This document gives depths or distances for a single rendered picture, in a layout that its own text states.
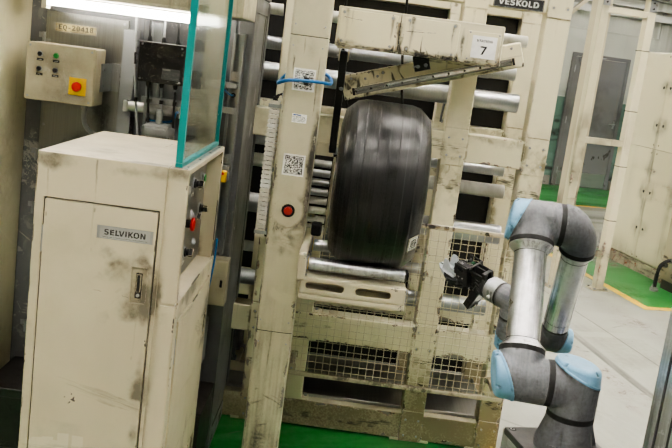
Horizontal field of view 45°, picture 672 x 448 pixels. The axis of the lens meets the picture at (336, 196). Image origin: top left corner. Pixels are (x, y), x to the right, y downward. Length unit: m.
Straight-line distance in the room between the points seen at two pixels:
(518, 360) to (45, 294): 1.24
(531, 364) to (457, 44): 1.36
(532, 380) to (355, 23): 1.50
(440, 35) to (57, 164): 1.46
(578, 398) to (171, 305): 1.06
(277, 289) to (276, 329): 0.15
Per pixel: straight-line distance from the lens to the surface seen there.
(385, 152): 2.60
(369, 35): 3.01
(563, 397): 2.10
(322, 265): 2.76
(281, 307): 2.90
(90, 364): 2.34
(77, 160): 2.22
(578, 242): 2.24
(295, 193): 2.80
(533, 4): 3.40
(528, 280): 2.15
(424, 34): 3.02
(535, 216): 2.20
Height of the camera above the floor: 1.61
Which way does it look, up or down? 10 degrees down
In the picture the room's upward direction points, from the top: 8 degrees clockwise
